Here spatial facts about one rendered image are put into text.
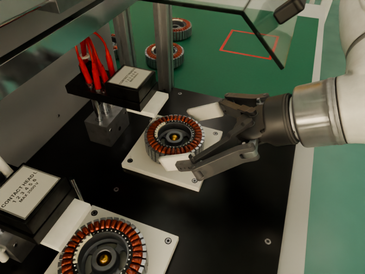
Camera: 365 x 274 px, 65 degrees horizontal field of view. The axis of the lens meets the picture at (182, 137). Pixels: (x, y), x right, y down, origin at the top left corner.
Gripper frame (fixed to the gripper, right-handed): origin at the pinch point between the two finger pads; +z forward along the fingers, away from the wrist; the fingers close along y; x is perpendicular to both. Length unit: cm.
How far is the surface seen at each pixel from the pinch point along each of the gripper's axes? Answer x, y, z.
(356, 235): -102, 48, -14
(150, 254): -4.3, -20.7, -1.3
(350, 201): -101, 65, -12
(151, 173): -1.3, -7.6, 4.1
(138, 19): 14, 58, 38
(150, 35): 9, 47, 29
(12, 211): 13.6, -26.8, 2.0
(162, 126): 2.4, 1.2, 3.9
